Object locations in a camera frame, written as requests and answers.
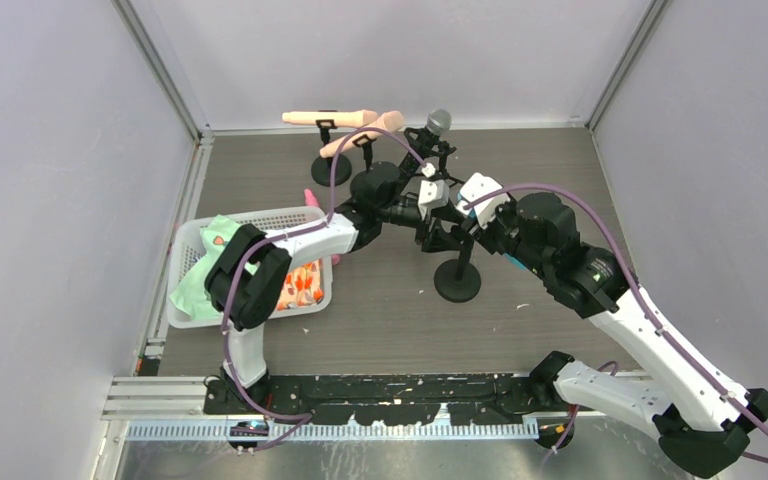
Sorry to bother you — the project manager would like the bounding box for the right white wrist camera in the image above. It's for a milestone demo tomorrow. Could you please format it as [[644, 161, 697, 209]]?
[[455, 172, 510, 229]]

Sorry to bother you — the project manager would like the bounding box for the beige microphone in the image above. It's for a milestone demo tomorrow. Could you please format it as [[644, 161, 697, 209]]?
[[281, 109, 379, 129], [319, 111, 405, 158]]

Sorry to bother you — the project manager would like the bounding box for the white plastic basket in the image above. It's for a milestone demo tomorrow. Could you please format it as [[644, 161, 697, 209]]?
[[165, 206, 333, 329]]

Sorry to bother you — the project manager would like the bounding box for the black tripod shock mount stand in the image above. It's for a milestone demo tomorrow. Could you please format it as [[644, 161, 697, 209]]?
[[399, 127, 464, 190]]

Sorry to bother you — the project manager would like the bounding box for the black round base clip stand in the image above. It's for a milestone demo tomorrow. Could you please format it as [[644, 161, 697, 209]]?
[[311, 119, 352, 187]]

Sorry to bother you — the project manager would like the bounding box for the orange patterned cloth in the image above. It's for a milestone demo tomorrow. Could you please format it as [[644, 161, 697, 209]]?
[[276, 260, 325, 311]]

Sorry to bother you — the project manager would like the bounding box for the blue toy microphone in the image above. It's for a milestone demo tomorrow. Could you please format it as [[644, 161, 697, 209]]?
[[505, 254, 531, 272]]

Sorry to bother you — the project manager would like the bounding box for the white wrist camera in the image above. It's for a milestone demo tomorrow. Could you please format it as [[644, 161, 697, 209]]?
[[417, 162, 450, 221], [455, 172, 510, 229]]

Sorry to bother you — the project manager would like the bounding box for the green patterned cloth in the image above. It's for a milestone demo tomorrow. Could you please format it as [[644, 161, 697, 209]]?
[[167, 215, 241, 329]]

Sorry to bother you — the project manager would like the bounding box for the black glitter microphone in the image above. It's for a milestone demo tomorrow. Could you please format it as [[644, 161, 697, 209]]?
[[424, 109, 452, 140]]

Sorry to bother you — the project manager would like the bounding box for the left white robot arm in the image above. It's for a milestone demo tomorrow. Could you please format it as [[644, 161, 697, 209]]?
[[204, 162, 437, 390]]

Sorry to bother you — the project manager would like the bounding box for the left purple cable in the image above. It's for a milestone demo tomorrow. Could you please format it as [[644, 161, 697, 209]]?
[[219, 127, 435, 453]]

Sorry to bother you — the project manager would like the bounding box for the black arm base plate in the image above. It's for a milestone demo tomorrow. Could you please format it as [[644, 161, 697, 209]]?
[[203, 373, 573, 426]]

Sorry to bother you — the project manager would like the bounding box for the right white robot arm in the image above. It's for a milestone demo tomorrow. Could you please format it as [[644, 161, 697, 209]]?
[[461, 192, 768, 478]]

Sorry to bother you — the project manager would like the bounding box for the pink toy microphone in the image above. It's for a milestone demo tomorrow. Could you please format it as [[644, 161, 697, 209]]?
[[304, 188, 341, 266]]

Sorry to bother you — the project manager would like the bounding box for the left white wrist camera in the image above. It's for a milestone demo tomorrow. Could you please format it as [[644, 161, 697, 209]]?
[[417, 162, 450, 221]]

